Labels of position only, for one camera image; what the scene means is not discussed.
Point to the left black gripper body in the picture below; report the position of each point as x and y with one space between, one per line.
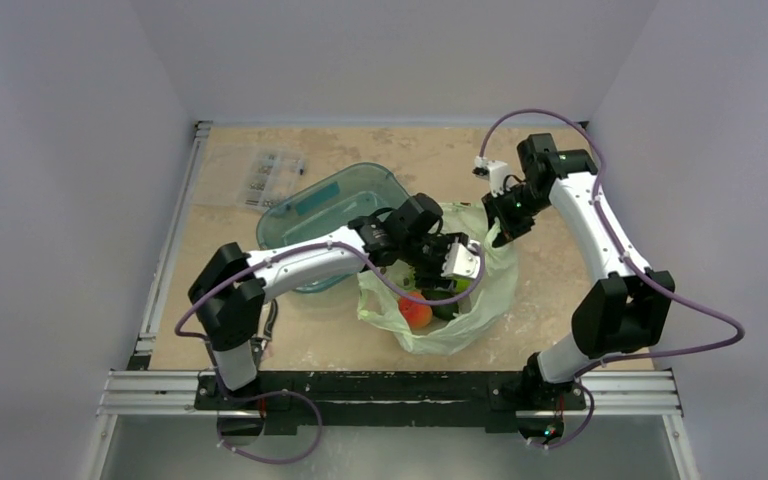
428 256

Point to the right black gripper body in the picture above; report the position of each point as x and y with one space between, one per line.
499 225

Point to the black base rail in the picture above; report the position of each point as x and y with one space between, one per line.
494 401

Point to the teal plastic bin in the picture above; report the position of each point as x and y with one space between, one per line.
357 190

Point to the dark green fake avocado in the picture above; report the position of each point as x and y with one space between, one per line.
446 312

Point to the orange fake peach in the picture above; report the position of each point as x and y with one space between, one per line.
417 315

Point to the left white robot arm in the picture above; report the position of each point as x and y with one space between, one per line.
228 295

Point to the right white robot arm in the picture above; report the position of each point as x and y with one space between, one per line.
626 307

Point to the green fake apple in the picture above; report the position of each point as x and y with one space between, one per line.
461 285

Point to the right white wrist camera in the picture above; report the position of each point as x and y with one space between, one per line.
495 172

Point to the light green plastic bag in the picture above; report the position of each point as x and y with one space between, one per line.
494 296

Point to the aluminium frame rail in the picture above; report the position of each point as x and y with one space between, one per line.
139 390

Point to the clear plastic organizer box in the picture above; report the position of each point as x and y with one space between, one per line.
252 177

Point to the black handled pliers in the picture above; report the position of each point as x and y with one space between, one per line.
261 342

